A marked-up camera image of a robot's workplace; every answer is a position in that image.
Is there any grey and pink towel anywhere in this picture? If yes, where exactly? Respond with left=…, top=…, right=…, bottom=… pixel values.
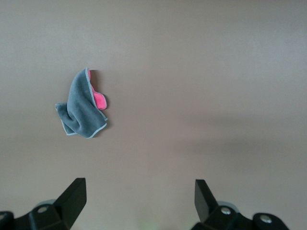
left=54, top=67, right=108, bottom=139

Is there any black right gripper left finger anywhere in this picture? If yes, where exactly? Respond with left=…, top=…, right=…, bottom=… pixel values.
left=0, top=177, right=86, bottom=230

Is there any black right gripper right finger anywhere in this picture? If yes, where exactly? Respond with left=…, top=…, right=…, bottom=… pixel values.
left=190, top=179, right=292, bottom=230

